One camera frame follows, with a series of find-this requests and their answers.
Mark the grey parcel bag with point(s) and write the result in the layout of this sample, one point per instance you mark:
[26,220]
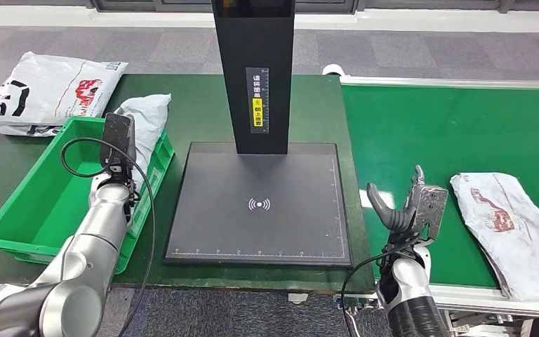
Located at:
[511,232]
[151,116]

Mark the white table foot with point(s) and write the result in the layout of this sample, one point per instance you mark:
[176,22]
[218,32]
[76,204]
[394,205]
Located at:
[297,299]

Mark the green plastic crate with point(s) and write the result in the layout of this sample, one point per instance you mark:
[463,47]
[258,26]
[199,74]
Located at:
[27,218]

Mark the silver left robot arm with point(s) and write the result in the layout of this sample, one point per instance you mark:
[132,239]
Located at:
[93,242]

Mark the black inbound scanner machine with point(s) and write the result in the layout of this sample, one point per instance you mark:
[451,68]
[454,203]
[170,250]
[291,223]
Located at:
[255,42]

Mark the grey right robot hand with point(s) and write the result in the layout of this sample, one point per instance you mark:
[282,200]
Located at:
[390,216]

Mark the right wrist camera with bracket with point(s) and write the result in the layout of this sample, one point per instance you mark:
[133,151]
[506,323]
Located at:
[430,207]

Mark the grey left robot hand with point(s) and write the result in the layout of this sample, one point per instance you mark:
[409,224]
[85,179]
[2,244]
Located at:
[133,139]

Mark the large white printed parcel bag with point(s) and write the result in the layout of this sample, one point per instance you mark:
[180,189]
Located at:
[46,93]

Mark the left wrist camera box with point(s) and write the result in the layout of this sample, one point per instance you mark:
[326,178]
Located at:
[117,137]

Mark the green conveyor belt with frame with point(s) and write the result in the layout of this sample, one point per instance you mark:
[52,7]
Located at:
[437,130]

